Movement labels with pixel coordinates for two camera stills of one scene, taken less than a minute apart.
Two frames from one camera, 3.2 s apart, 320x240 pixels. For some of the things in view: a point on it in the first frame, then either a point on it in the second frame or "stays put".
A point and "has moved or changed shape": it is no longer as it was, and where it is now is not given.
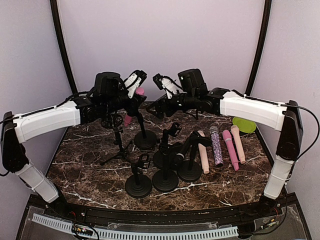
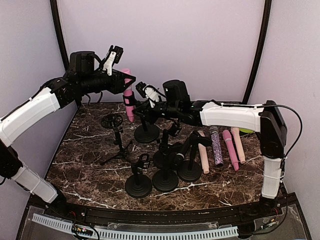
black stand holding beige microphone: (165, 158) stays put
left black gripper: (132, 107) to (117, 85)
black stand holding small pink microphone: (144, 140) has moved or changed shape
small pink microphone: (128, 119) has moved or changed shape
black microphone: (178, 160) stays put
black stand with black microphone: (189, 171) stays put
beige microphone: (203, 154) stays put
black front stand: (139, 186) stays put
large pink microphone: (228, 139) stays put
